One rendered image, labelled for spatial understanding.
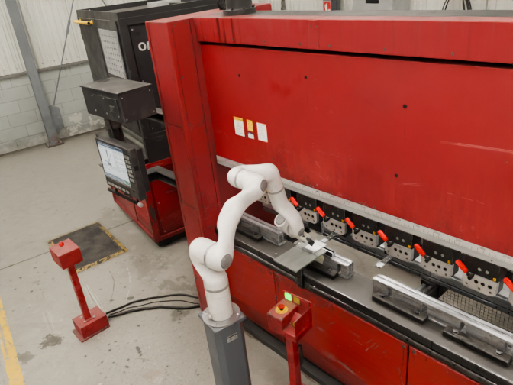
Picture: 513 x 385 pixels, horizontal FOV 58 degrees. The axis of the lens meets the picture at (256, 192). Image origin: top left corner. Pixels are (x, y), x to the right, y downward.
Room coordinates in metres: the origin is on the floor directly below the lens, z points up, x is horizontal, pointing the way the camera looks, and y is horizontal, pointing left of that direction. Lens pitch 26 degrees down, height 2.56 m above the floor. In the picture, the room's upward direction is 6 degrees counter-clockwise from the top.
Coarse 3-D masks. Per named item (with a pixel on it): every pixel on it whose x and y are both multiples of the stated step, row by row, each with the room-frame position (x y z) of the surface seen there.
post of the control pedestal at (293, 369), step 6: (288, 342) 2.05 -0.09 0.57; (294, 342) 2.04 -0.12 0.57; (288, 348) 2.05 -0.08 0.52; (294, 348) 2.03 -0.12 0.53; (288, 354) 2.05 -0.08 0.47; (294, 354) 2.03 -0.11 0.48; (288, 360) 2.06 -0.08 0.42; (294, 360) 2.03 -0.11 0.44; (288, 366) 2.06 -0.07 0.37; (294, 366) 2.03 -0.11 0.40; (294, 372) 2.03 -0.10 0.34; (300, 372) 2.06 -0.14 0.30; (294, 378) 2.03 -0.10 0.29; (300, 378) 2.06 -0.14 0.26; (294, 384) 2.03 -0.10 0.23; (300, 384) 2.05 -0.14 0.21
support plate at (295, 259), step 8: (296, 248) 2.36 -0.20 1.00; (280, 256) 2.30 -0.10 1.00; (288, 256) 2.29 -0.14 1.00; (296, 256) 2.28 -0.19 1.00; (304, 256) 2.27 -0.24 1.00; (312, 256) 2.26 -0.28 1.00; (320, 256) 2.26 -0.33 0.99; (280, 264) 2.22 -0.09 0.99; (288, 264) 2.20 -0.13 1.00; (296, 264) 2.19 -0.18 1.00; (304, 264) 2.19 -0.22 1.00; (296, 272) 2.13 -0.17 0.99
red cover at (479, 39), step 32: (224, 32) 2.78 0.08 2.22; (256, 32) 2.57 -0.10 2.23; (288, 32) 2.39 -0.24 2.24; (320, 32) 2.23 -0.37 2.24; (352, 32) 2.09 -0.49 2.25; (384, 32) 1.97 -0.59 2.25; (416, 32) 1.86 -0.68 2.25; (448, 32) 1.76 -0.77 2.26; (480, 32) 1.67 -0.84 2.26; (512, 32) 1.59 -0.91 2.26
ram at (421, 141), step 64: (256, 64) 2.61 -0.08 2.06; (320, 64) 2.26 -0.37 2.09; (384, 64) 1.99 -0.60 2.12; (448, 64) 1.77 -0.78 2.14; (512, 64) 1.66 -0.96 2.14; (256, 128) 2.66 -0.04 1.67; (320, 128) 2.27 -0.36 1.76; (384, 128) 1.98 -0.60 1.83; (448, 128) 1.75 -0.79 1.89; (512, 128) 1.57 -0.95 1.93; (384, 192) 1.98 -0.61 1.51; (448, 192) 1.73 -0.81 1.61; (512, 192) 1.54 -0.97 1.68; (512, 256) 1.52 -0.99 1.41
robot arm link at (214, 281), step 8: (200, 240) 1.88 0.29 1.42; (208, 240) 1.88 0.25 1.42; (192, 248) 1.85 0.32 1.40; (200, 248) 1.83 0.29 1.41; (192, 256) 1.84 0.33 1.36; (200, 256) 1.81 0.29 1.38; (200, 264) 1.84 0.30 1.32; (200, 272) 1.83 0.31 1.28; (208, 272) 1.83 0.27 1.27; (216, 272) 1.83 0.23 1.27; (224, 272) 1.85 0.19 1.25; (208, 280) 1.80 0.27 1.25; (216, 280) 1.79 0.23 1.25; (224, 280) 1.81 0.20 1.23; (208, 288) 1.79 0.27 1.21; (216, 288) 1.78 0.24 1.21; (224, 288) 1.80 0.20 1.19
